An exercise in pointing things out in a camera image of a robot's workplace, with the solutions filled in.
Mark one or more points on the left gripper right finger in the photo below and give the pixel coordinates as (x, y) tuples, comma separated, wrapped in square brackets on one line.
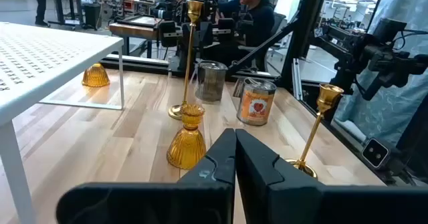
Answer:
[(317, 204)]

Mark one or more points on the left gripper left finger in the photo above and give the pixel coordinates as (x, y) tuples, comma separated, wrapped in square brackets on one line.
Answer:
[(150, 200)]

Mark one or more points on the tall brass candlestick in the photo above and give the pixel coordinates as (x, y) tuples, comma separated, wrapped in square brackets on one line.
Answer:
[(195, 11)]

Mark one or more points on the amber ribbed glass candle holder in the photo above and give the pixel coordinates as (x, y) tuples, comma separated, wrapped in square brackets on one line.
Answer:
[(96, 77), (187, 147)]

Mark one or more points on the grey label tin candle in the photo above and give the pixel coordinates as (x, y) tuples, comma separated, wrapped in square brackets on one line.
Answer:
[(210, 83)]

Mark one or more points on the short brass candlestick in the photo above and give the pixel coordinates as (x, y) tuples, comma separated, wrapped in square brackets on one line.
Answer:
[(327, 95)]

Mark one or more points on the orange label tin candle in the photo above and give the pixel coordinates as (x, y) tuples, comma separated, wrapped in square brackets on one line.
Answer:
[(255, 107)]

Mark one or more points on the wooden desk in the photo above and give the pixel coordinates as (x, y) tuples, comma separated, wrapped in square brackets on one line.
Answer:
[(133, 30)]

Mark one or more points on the black bin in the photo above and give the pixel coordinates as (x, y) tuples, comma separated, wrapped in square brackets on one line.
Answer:
[(91, 16)]

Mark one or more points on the person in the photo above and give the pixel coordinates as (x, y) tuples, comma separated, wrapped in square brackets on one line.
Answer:
[(254, 20), (40, 3)]

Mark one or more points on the black office chair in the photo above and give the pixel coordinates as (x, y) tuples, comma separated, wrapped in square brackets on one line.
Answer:
[(277, 21)]

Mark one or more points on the pale blue plastic sheet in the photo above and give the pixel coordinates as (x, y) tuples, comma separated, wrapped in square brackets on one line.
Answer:
[(394, 117)]

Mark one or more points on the white perforated metal shelf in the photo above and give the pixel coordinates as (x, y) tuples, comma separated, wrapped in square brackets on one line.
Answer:
[(50, 50)]

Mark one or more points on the silver aluminium bar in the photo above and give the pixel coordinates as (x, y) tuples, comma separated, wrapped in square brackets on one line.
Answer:
[(297, 80)]

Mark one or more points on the small two-lens camera box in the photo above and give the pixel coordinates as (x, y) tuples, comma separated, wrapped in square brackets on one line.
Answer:
[(375, 153)]

